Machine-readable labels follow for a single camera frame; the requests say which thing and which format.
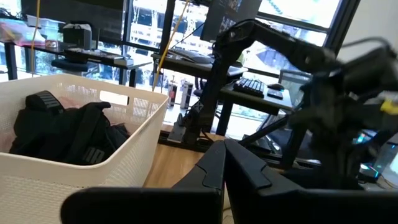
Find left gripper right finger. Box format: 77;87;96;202
224;139;398;224

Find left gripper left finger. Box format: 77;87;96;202
60;139;226;224

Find black garment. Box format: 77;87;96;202
8;90;131;166

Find small yellow tag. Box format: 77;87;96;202
381;99;398;115

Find white perforated plastic basket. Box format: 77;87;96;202
0;73;169;224

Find mesh office chair backrest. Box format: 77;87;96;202
278;68;312;108

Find laptop with lit screen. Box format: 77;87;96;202
354;132;398;189

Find small black flat device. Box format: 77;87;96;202
266;88;284;100

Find computer tower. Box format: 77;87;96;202
167;83;178;108
180;81;194;110

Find black desk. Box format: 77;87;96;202
216;81;295;136
150;51;248;80
2;42;153;88

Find black keyboard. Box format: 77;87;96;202
233;77;265;98

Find black office chair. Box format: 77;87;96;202
51;58;90;73

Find black box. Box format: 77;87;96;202
62;23;93;50

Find pink plastic bag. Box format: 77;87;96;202
0;18;46;47

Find black frame post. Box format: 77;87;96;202
323;0;361;55
158;0;177;55

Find black frame base rail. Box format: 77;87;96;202
157;129;218;153

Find yellow cable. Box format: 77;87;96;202
30;0;41;75
151;0;191;93

